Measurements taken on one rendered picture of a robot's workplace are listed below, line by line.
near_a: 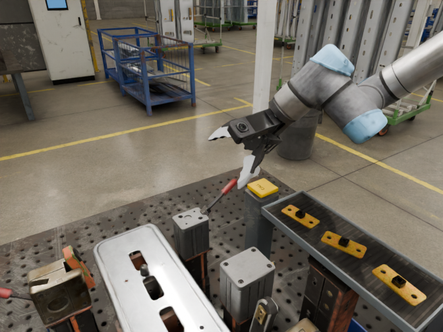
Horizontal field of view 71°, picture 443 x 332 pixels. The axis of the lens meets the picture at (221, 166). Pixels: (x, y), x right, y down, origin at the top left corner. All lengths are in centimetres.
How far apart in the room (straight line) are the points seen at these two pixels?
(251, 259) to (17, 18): 719
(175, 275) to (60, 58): 627
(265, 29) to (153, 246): 347
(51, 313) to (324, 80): 77
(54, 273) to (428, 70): 89
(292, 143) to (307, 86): 271
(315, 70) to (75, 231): 121
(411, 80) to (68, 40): 646
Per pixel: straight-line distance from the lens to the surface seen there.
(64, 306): 87
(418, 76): 73
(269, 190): 82
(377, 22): 472
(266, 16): 406
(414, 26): 685
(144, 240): 92
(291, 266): 126
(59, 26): 681
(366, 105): 65
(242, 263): 69
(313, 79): 64
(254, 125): 64
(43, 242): 152
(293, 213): 74
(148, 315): 76
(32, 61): 767
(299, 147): 337
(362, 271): 66
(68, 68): 691
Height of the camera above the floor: 162
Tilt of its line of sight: 30 degrees down
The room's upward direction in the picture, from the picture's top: straight up
